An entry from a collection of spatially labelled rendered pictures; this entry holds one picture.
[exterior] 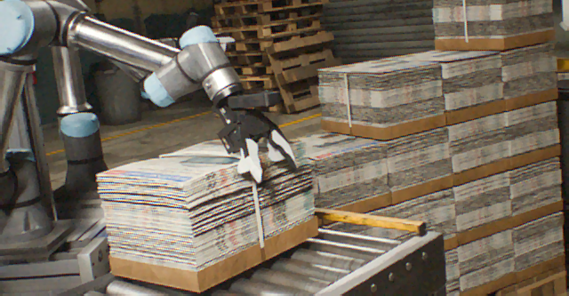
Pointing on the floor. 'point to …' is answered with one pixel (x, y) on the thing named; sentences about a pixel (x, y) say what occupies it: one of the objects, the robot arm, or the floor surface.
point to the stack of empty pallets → (267, 36)
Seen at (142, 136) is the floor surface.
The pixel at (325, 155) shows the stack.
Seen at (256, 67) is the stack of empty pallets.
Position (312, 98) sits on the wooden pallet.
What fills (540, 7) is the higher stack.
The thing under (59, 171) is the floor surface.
